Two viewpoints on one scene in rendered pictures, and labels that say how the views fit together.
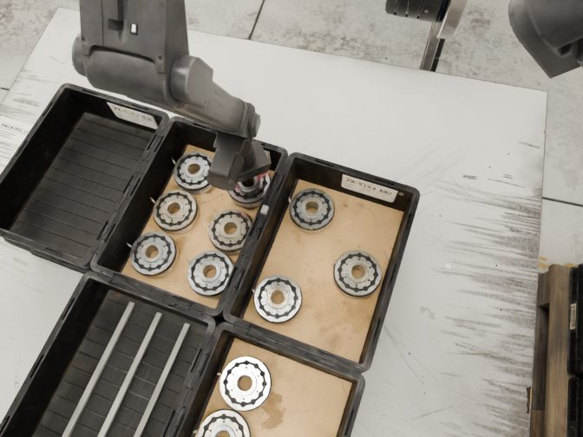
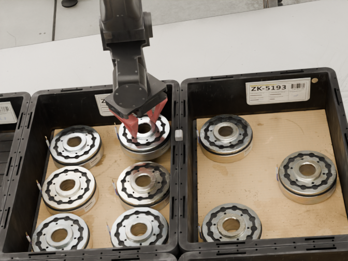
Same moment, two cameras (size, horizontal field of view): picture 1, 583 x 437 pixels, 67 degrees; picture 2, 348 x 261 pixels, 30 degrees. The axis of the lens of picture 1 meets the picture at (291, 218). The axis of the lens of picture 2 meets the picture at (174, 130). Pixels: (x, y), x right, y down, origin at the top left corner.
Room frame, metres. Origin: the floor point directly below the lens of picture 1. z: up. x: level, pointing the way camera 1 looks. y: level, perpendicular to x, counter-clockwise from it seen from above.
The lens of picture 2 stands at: (-0.39, 0.31, 1.78)
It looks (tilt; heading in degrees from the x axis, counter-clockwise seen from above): 46 degrees down; 342
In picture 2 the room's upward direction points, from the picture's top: 10 degrees counter-clockwise
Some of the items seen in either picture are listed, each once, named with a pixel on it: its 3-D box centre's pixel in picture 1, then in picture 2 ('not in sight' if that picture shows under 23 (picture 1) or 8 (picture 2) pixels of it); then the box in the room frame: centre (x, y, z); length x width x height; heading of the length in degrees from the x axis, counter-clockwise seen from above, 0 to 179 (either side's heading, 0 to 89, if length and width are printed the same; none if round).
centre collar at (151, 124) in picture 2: (248, 181); (143, 129); (0.47, 0.09, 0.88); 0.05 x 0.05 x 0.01
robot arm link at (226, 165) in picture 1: (230, 149); (129, 59); (0.43, 0.10, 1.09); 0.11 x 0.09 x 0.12; 160
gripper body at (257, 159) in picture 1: (240, 155); (133, 84); (0.47, 0.09, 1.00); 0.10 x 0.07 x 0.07; 107
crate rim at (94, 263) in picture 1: (194, 208); (97, 164); (0.40, 0.21, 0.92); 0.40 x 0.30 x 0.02; 154
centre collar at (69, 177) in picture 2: (173, 208); (67, 185); (0.43, 0.27, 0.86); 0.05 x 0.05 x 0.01
